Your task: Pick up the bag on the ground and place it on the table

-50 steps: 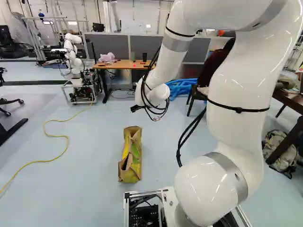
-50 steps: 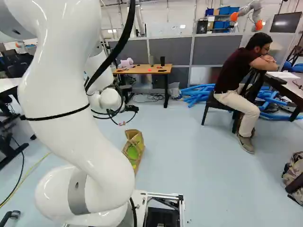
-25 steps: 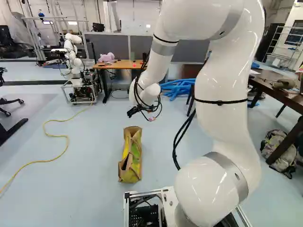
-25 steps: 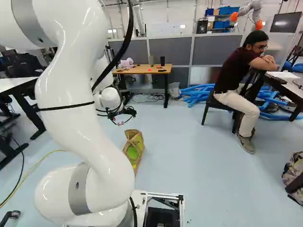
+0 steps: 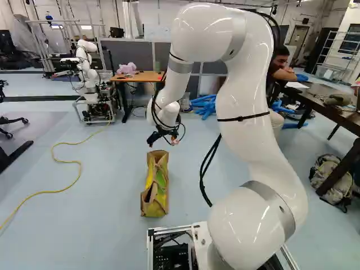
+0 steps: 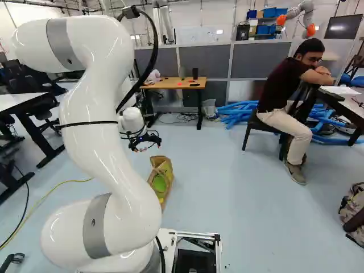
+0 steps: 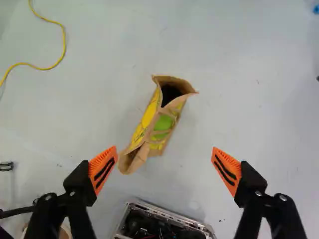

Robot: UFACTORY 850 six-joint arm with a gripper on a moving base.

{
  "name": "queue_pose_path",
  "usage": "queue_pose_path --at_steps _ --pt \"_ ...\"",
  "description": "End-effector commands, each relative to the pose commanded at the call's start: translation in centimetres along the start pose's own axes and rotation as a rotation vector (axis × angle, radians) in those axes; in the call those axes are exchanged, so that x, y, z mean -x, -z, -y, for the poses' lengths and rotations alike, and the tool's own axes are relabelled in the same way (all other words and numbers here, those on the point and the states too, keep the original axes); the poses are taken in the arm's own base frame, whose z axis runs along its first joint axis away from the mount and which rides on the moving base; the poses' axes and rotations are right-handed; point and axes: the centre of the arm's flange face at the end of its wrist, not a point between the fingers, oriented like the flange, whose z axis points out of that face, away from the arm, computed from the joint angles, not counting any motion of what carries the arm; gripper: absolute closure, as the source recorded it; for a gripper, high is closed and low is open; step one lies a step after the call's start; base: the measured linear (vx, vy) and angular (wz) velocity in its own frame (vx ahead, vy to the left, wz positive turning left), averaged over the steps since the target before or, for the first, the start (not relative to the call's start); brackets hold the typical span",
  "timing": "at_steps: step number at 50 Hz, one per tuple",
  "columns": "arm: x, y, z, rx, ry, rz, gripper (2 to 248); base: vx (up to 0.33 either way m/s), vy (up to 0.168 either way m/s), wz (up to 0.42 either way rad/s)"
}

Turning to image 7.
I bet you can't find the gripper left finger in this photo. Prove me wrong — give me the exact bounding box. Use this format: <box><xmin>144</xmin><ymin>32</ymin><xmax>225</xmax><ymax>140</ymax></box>
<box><xmin>23</xmin><ymin>145</ymin><xmax>118</xmax><ymax>239</ymax></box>

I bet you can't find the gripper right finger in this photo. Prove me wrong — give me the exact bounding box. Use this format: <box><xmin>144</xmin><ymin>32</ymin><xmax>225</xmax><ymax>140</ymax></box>
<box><xmin>211</xmin><ymin>146</ymin><xmax>309</xmax><ymax>239</ymax></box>

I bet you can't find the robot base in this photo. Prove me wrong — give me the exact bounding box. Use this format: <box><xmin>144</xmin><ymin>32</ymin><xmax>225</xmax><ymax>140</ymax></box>
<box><xmin>111</xmin><ymin>201</ymin><xmax>217</xmax><ymax>239</ymax></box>

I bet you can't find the brown paper bag yellow print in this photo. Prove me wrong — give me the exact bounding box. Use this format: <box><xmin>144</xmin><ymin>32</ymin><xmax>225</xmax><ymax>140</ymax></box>
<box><xmin>118</xmin><ymin>74</ymin><xmax>200</xmax><ymax>175</ymax></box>

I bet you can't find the yellow cable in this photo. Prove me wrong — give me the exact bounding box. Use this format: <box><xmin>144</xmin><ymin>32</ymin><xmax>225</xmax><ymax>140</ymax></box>
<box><xmin>0</xmin><ymin>0</ymin><xmax>66</xmax><ymax>88</ymax></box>

